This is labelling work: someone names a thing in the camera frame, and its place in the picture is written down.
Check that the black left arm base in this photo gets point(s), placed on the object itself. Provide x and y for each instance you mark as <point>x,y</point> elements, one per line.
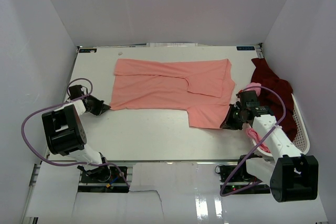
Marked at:
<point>103,181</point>

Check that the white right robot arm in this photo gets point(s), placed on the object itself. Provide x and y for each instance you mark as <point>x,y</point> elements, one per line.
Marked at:
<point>275,160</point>

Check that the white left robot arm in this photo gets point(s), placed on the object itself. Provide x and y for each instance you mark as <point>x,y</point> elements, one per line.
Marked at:
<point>65,134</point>

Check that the light pink t shirt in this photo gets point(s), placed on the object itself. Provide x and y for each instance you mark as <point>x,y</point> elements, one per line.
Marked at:
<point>251,133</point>

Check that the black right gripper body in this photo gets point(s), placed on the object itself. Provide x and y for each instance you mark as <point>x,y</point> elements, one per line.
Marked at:
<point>237,119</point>

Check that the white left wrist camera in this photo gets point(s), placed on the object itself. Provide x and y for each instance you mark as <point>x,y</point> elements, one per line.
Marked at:
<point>84,89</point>

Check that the white paper sheets front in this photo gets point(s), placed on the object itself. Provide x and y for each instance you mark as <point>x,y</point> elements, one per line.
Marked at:
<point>161,193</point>

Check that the blue table label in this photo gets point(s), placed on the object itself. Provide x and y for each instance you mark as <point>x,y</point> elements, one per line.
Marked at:
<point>87,50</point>
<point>245,48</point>

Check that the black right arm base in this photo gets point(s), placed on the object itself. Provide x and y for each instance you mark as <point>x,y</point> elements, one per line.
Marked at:
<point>241,182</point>

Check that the blue right table label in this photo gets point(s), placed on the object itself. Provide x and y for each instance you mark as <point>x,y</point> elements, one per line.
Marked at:
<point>245,48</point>

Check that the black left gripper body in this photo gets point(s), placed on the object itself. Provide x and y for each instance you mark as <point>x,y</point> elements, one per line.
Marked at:
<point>95,105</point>

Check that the dark red t shirt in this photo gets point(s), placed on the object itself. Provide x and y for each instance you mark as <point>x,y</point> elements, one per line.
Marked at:
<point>275,94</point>

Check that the salmon pink t shirt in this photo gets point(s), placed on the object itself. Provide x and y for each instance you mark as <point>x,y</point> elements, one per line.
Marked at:
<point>201,88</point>

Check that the white perforated laundry basket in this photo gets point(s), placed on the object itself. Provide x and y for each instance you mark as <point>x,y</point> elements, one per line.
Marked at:
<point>301,141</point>

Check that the blue left table label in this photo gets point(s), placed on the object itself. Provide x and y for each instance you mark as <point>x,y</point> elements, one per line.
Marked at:
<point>87,50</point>

